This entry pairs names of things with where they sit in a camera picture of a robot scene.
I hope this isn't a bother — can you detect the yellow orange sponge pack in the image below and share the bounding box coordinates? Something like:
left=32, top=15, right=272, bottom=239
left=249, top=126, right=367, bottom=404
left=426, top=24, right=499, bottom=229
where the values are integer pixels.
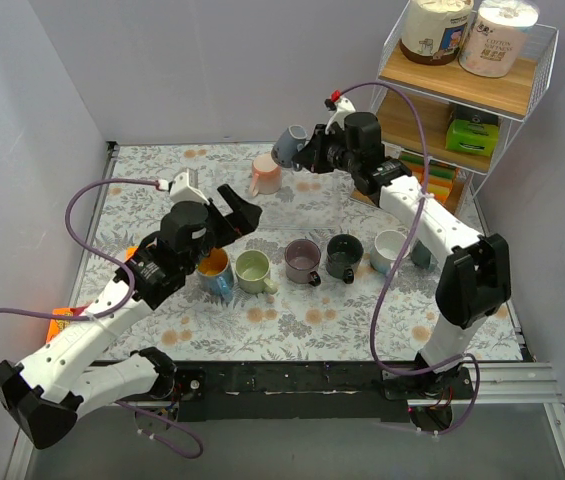
left=125, top=246, right=138, bottom=261

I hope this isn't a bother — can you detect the white wire wooden shelf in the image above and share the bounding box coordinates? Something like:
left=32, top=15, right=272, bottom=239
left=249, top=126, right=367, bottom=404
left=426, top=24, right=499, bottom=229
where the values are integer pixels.
left=378, top=10, right=559, bottom=216

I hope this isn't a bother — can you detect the pink toilet paper roll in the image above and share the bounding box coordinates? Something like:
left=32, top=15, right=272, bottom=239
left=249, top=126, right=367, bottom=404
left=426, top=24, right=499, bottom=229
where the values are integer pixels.
left=458, top=0, right=539, bottom=78

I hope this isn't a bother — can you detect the dark grey mug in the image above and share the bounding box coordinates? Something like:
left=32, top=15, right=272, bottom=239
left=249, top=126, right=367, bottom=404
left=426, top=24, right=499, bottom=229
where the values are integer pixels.
left=326, top=234, right=364, bottom=285

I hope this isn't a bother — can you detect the pink mug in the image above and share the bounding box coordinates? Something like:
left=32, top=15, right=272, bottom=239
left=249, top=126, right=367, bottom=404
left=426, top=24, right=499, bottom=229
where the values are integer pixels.
left=248, top=153, right=282, bottom=197

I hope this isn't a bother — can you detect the blue glazed mug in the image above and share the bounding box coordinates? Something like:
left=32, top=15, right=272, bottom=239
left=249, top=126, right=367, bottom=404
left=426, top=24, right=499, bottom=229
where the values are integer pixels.
left=196, top=248, right=234, bottom=304

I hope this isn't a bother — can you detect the white and blue mug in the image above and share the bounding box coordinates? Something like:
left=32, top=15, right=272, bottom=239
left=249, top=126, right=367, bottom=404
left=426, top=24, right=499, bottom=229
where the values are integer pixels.
left=370, top=230, right=407, bottom=276

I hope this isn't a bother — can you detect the shelf sponge pack back right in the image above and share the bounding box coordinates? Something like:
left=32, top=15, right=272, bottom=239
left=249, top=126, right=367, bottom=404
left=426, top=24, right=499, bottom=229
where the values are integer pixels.
left=427, top=161, right=460, bottom=203

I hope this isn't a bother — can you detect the green mug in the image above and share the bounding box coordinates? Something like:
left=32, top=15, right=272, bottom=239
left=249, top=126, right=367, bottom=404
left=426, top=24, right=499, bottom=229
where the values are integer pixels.
left=235, top=250, right=278, bottom=295

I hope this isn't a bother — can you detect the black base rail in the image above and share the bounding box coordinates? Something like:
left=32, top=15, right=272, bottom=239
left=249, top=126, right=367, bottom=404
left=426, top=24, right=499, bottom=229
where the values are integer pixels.
left=111, top=357, right=483, bottom=436

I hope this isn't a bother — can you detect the shelf sponge pack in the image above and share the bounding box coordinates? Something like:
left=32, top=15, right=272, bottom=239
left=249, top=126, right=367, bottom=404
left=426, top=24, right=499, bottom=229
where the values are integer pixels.
left=399, top=153, right=424, bottom=174
left=427, top=161, right=460, bottom=203

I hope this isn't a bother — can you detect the lilac mug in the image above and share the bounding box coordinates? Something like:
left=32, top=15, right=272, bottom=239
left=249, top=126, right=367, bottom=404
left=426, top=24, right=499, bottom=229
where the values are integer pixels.
left=284, top=239, right=321, bottom=287

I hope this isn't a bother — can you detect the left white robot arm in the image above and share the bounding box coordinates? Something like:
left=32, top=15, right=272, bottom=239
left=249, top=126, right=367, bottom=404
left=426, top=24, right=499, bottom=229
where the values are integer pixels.
left=0, top=177, right=262, bottom=449

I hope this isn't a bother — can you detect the green tissue pack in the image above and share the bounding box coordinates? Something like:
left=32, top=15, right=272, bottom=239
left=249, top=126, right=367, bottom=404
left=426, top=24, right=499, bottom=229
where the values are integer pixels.
left=445, top=119, right=499, bottom=157

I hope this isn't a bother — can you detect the shelf sponge pack back left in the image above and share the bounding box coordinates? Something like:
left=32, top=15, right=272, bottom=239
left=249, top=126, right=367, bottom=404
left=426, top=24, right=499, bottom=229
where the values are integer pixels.
left=399, top=153, right=424, bottom=174

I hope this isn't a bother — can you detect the brown toilet paper roll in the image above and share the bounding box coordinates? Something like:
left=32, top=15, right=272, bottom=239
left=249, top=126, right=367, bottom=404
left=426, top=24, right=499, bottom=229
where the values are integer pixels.
left=399, top=0, right=474, bottom=66

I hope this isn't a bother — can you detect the small dark grey-blue mug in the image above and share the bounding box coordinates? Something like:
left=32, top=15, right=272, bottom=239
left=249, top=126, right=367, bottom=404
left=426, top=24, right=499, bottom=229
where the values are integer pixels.
left=271, top=125, right=307, bottom=169

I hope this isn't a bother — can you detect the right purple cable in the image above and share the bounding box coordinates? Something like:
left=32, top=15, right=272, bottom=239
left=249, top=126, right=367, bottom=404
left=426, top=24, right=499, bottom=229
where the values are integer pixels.
left=325, top=82, right=481, bottom=437

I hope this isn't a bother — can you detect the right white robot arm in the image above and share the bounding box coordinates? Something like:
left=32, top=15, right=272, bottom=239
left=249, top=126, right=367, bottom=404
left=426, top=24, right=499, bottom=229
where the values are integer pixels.
left=276, top=112, right=511, bottom=398

